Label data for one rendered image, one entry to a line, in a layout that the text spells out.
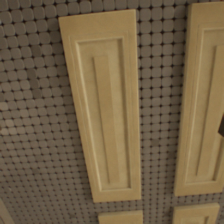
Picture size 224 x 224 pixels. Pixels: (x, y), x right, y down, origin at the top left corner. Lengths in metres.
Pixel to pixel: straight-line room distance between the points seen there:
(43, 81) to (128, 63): 0.25
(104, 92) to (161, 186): 0.45
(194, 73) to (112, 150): 0.34
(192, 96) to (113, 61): 0.25
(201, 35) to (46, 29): 0.40
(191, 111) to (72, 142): 0.40
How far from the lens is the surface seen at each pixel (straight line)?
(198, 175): 0.72
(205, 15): 0.51
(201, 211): 0.88
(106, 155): 0.57
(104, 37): 0.45
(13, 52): 0.54
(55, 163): 0.65
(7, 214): 0.96
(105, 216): 0.81
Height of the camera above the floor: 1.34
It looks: 67 degrees down
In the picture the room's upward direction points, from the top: 180 degrees clockwise
